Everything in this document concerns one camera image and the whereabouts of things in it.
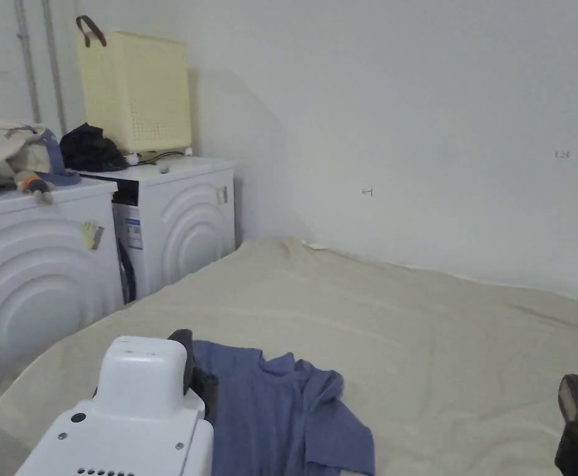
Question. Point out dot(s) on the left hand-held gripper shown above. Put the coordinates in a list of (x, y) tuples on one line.
[(135, 396)]

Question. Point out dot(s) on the blue shirt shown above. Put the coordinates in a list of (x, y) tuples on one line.
[(279, 416)]

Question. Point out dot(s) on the white washing machine with basket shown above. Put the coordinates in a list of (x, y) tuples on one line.
[(180, 218)]

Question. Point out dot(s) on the bed with beige sheet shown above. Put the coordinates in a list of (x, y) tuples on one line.
[(418, 337)]

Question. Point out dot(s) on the white washing machine with bag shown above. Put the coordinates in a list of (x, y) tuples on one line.
[(36, 267)]

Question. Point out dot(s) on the grey wall pipe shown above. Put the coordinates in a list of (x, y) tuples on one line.
[(27, 59), (55, 64)]

